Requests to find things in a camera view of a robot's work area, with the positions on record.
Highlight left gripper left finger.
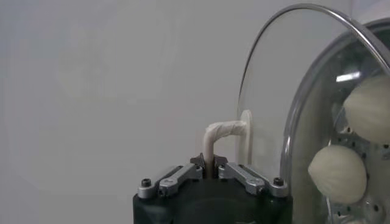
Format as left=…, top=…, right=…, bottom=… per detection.
left=136, top=152, right=211, bottom=200

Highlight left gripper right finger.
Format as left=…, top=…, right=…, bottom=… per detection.
left=214, top=154, right=289, bottom=198

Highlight white steamed baozi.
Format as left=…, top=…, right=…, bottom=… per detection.
left=342, top=74, right=390, bottom=145
left=307, top=144, right=368, bottom=205

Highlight glass lid with white handle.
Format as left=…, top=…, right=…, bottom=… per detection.
left=202, top=2, right=390, bottom=224

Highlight steel steamer basket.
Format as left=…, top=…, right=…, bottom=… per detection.
left=280, top=17, right=390, bottom=224

